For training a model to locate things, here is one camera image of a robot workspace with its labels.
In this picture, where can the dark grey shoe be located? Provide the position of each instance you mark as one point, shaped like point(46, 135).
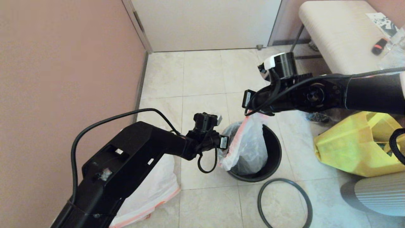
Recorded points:
point(313, 46)

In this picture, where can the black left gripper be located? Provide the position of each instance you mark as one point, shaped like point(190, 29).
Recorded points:
point(205, 142)

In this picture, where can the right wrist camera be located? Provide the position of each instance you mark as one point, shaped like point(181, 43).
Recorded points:
point(269, 63)

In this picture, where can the black trash bin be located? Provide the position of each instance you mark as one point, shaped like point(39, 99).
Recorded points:
point(273, 152)

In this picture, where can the yellow tote bag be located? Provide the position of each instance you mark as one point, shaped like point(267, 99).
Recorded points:
point(345, 148)

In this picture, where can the white door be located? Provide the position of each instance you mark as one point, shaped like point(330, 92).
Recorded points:
point(205, 25)

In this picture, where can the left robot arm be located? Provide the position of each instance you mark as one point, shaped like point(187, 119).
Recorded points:
point(126, 158)

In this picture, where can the black and white leaflet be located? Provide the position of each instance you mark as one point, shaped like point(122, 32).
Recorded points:
point(381, 23)

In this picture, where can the clear plastic bottle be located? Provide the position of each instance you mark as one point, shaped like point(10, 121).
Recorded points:
point(395, 53)

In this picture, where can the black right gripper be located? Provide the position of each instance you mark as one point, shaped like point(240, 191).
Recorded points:
point(278, 98)

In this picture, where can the beige table with metal legs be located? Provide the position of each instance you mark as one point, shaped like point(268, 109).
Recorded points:
point(341, 31)

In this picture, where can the grey ribbed round object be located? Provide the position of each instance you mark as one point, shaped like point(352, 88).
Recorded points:
point(379, 193)

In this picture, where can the black and orange small device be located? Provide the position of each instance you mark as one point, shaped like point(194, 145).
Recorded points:
point(379, 46)

